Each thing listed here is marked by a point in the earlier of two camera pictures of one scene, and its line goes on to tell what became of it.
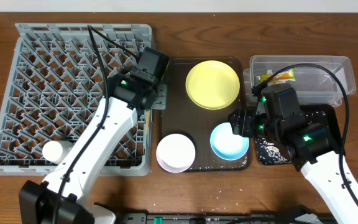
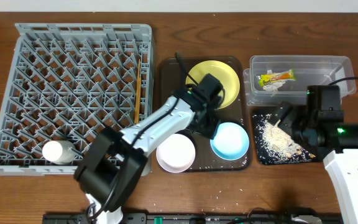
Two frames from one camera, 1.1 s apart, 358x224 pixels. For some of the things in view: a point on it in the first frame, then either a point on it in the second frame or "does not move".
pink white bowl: (175, 153) does not move
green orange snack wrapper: (283, 77) does not move
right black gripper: (239, 122) -> (291, 121)
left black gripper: (159, 97) -> (206, 123)
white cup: (55, 151) does not move
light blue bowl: (226, 145) does not move
